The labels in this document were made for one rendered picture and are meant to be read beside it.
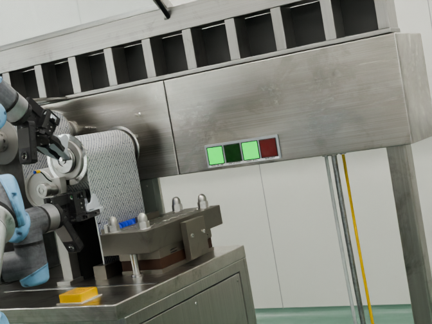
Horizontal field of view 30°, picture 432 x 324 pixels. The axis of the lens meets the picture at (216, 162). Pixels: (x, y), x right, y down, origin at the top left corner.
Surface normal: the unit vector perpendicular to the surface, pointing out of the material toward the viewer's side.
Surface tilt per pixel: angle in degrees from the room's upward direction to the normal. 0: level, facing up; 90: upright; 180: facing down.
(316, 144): 90
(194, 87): 90
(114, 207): 90
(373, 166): 90
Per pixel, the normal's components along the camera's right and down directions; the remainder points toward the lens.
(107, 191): 0.85, -0.12
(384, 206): -0.49, 0.13
